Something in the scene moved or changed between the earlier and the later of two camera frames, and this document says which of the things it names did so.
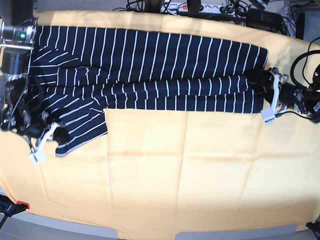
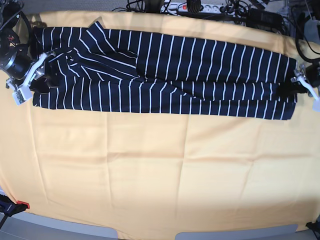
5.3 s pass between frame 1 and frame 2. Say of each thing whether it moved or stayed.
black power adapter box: stayed
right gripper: moved
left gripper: moved
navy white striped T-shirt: moved
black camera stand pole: stayed
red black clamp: stayed
